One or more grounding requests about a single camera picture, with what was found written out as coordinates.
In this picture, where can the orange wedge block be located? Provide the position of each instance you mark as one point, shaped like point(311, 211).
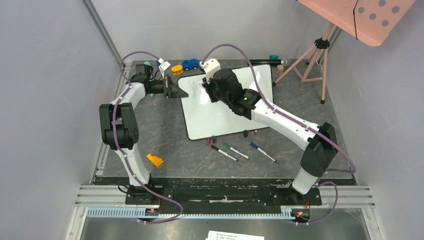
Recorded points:
point(155, 160)

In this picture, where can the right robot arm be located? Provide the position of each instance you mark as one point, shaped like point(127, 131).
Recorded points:
point(318, 142)

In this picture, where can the blue toy car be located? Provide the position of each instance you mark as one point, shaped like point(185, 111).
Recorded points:
point(190, 64)

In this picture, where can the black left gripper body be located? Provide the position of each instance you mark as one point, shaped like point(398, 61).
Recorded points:
point(167, 83)

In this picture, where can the blue capped marker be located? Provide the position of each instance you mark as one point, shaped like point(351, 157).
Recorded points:
point(262, 151)

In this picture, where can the black flashlight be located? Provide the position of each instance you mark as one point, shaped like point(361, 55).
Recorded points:
point(272, 62)

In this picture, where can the teal block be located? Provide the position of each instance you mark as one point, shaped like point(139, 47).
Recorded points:
point(273, 57)

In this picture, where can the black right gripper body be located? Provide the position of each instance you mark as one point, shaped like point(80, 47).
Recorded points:
point(209, 89)

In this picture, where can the aluminium frame profile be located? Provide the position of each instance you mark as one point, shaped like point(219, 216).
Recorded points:
point(100, 26)

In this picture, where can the wooden cube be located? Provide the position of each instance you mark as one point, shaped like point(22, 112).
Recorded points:
point(280, 68)

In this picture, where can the green capped marker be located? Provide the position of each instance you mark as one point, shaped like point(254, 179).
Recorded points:
point(235, 150)

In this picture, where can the white paper sheet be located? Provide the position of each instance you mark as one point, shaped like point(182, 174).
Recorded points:
point(219, 235)

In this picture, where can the pink perforated panel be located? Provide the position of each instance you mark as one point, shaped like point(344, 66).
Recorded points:
point(369, 21)

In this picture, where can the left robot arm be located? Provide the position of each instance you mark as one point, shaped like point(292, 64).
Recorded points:
point(120, 131)

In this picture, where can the black capped marker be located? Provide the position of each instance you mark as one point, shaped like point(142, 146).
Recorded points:
point(223, 152)

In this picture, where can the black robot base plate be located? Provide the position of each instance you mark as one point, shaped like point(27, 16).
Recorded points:
point(223, 196)

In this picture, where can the white whiteboard with black frame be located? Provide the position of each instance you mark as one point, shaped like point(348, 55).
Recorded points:
point(204, 119)

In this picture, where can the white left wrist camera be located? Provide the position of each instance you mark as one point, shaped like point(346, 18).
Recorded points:
point(163, 65)

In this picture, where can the white cable duct rail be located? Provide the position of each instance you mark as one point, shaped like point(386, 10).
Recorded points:
point(145, 213)

